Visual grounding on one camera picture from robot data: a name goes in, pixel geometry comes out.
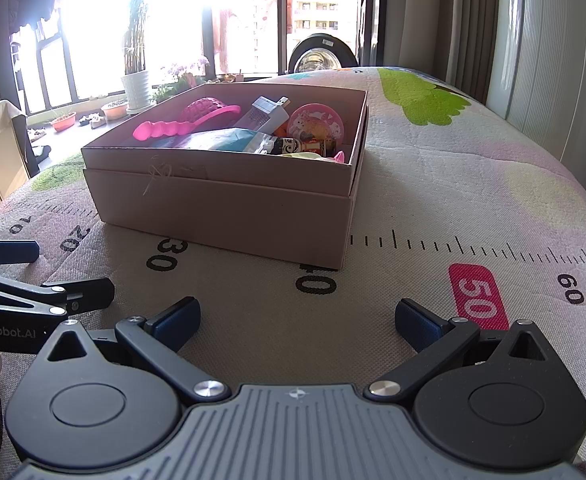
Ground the grey curtain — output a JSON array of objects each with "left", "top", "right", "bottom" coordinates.
[{"left": 383, "top": 0, "right": 498, "bottom": 103}]

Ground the doll figurine keychain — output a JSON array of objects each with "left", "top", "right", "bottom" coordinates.
[{"left": 273, "top": 136, "right": 338, "bottom": 159}]

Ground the black window frame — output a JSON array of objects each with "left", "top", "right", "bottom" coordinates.
[{"left": 3, "top": 0, "right": 369, "bottom": 116}]

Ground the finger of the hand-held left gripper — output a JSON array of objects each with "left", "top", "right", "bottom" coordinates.
[
  {"left": 0, "top": 238, "right": 40, "bottom": 267},
  {"left": 0, "top": 271, "right": 116, "bottom": 317}
]

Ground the pink toy strainer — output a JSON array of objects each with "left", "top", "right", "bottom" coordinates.
[{"left": 132, "top": 97, "right": 242, "bottom": 142}]

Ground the red basin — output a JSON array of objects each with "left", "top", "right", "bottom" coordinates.
[{"left": 50, "top": 111, "right": 77, "bottom": 133}]

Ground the blue white plastic packet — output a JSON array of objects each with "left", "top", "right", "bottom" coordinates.
[{"left": 155, "top": 128, "right": 276, "bottom": 155}]

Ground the pink flower pot plant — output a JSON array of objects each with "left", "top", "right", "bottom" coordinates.
[{"left": 150, "top": 57, "right": 211, "bottom": 103}]

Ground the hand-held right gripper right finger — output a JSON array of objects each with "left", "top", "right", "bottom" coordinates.
[{"left": 363, "top": 297, "right": 554, "bottom": 403}]

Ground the round fan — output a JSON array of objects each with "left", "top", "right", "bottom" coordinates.
[{"left": 288, "top": 32, "right": 361, "bottom": 75}]

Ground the printed play mat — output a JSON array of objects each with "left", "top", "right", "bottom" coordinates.
[{"left": 0, "top": 65, "right": 586, "bottom": 480}]

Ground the shallow planter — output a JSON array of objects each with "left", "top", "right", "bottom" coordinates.
[{"left": 100, "top": 100, "right": 129, "bottom": 121}]

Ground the light blue battery charger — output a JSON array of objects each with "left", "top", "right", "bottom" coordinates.
[{"left": 233, "top": 96, "right": 291, "bottom": 136}]

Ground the round pink cartoon toy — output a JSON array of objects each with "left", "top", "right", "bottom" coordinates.
[{"left": 288, "top": 103, "right": 345, "bottom": 142}]

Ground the tall plant in white pot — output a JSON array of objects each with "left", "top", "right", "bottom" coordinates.
[{"left": 120, "top": 0, "right": 154, "bottom": 111}]

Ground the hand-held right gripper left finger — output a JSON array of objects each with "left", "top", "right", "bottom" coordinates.
[{"left": 47, "top": 296, "right": 230, "bottom": 403}]

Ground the pink cardboard box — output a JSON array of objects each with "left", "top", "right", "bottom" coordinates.
[{"left": 80, "top": 81, "right": 370, "bottom": 272}]

